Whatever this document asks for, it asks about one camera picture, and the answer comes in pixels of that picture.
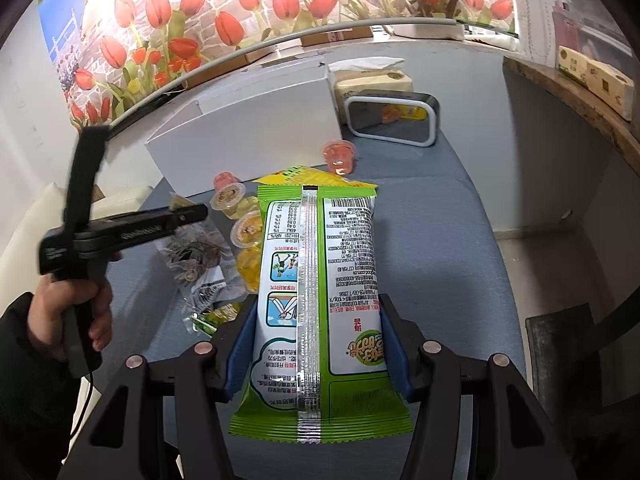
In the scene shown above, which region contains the green jelly cup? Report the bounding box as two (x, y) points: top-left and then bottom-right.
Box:
(227, 196), (261, 221)

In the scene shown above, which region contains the green yellow tissue pack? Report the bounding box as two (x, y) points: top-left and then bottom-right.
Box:
(585, 57), (635, 122)
(556, 46), (593, 78)

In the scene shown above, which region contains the person's left forearm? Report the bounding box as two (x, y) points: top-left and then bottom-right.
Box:
(0, 292), (83, 480)

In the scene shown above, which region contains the tulip wall poster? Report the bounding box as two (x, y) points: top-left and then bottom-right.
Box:
(37, 0), (518, 133)

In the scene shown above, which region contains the black cable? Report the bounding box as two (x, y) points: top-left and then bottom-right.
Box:
(69, 367), (96, 438)

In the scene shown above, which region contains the white cardboard box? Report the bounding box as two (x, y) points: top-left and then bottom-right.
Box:
(144, 62), (345, 197)

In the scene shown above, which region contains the person's left hand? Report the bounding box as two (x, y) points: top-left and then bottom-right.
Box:
(27, 255), (123, 353)

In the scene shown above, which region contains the clear packet of dark snack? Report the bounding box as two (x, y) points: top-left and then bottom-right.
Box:
(155, 225), (238, 311)

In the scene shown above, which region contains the grey curved rail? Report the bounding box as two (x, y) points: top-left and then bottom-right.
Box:
(107, 17), (463, 133)

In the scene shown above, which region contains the yellow snack packet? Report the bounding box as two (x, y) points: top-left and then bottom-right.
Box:
(251, 165), (377, 190)

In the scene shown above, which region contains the dark grey panel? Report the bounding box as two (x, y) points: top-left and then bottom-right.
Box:
(525, 304), (603, 406)

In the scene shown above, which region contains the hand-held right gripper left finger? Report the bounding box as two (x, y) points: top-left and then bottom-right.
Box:
(57, 294), (261, 480)

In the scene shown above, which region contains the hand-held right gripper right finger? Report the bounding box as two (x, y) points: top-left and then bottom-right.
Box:
(377, 292), (578, 480)

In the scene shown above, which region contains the yellow jelly cup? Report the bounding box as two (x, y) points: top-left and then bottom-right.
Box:
(235, 247), (261, 293)

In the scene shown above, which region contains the white foam block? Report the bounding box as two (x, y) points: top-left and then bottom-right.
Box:
(390, 22), (464, 42)

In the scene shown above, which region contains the wooden shelf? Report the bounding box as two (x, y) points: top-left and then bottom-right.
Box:
(502, 55), (640, 181)

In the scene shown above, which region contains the large green snack packet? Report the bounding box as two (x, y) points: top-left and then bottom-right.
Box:
(228, 183), (415, 446)

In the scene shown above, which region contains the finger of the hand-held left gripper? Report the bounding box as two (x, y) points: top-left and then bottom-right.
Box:
(147, 204), (209, 235)

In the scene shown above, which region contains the small green yellow packet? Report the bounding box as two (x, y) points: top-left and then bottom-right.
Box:
(182, 302), (243, 336)

